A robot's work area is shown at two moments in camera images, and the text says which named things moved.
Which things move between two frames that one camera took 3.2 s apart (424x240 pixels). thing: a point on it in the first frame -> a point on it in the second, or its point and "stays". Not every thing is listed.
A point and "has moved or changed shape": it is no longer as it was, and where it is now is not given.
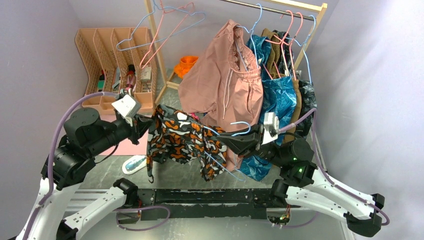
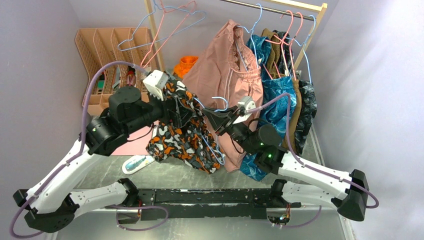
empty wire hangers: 161,37 stays
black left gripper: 140,124 -> 182,112
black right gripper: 245,145 -> 218,119
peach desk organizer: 116,59 stays
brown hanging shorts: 275,67 stays
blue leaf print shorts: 279,102 stays
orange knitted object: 185,65 stays
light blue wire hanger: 215,132 -> 226,108
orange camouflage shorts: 182,137 has moved or changed shape
